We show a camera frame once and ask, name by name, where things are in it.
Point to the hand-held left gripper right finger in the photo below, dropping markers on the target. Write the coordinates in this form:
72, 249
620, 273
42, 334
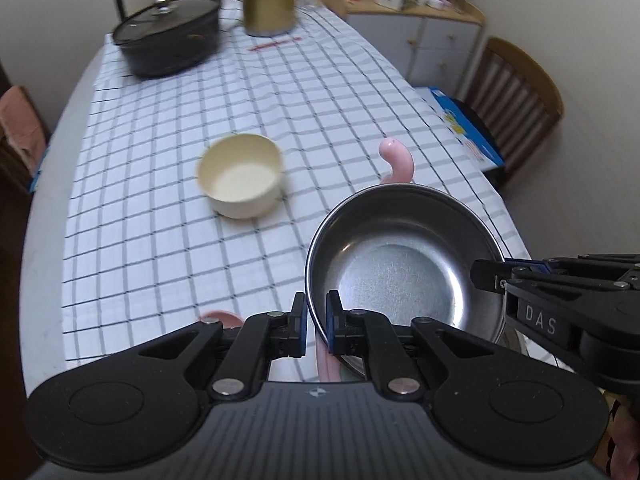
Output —
331, 320

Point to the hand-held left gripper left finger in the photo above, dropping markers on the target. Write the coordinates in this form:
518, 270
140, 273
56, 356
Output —
300, 325

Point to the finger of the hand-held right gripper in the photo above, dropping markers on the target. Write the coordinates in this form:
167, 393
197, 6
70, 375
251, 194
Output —
490, 275

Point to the pink eared plate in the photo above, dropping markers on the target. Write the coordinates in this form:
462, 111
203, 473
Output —
220, 317

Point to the pink bowl with steel liner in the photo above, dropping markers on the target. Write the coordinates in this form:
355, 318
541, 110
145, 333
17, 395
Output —
400, 270

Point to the cream bowl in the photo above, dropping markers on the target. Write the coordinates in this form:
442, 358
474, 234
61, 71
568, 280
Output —
240, 180

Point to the blue printed box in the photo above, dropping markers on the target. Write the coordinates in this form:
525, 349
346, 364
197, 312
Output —
465, 125

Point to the wooden slatted chair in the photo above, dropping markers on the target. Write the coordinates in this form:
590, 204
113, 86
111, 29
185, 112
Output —
525, 85

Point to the white checked tablecloth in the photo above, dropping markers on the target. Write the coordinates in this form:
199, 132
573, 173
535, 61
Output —
150, 185

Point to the white drawer cabinet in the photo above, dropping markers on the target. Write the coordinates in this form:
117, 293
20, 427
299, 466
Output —
440, 50

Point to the red pen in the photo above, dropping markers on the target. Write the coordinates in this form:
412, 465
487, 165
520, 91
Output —
272, 44

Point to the black pot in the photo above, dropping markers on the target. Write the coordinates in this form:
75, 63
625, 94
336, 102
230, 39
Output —
170, 57

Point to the glass pot lid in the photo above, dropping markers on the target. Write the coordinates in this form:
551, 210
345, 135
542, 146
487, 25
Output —
165, 17

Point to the pink cloth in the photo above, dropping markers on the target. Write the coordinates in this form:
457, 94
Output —
20, 125

